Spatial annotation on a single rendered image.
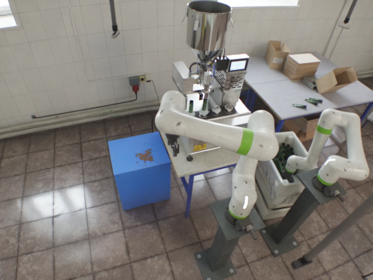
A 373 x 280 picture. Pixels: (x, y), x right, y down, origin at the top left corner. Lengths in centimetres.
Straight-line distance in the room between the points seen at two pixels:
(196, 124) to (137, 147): 137
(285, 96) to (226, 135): 206
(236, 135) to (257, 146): 10
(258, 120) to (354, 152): 93
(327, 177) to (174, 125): 117
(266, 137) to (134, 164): 138
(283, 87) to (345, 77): 72
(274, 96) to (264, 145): 193
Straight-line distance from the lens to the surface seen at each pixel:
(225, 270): 239
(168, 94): 110
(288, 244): 267
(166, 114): 99
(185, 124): 99
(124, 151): 229
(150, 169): 217
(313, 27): 439
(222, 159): 205
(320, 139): 206
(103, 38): 307
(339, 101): 331
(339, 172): 179
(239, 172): 143
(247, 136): 103
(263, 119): 116
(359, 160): 189
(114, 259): 243
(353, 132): 201
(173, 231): 249
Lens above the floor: 226
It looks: 46 degrees down
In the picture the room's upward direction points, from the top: 3 degrees clockwise
